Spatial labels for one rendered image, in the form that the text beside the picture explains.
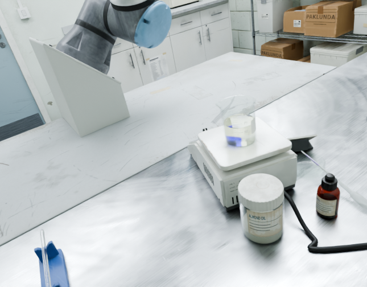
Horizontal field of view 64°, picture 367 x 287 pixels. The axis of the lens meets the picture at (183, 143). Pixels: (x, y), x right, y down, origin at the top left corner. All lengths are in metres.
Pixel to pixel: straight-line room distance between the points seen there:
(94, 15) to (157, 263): 0.65
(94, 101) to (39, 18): 2.49
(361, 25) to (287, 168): 2.34
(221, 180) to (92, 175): 0.32
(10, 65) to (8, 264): 2.79
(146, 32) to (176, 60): 2.44
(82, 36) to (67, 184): 0.40
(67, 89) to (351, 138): 0.65
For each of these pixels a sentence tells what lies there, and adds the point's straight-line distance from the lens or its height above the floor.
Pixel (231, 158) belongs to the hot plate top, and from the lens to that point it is 0.45.
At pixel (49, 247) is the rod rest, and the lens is 0.50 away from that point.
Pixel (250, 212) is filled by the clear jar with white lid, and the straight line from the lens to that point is 0.40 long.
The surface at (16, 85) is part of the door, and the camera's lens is 3.28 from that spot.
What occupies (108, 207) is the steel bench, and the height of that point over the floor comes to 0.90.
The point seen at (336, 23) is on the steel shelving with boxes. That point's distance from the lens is 2.72.
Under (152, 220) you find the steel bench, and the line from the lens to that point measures 0.50.
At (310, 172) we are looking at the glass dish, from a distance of 0.53.
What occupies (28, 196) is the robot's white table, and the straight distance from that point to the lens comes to 0.69.
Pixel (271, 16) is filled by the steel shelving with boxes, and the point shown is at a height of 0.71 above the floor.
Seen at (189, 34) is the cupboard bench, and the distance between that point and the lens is 3.26.
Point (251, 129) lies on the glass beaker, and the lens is 0.45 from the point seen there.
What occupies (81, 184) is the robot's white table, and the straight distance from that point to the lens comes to 0.65.
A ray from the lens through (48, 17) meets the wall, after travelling 3.29.
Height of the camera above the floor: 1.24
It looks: 30 degrees down
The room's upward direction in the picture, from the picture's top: 12 degrees counter-clockwise
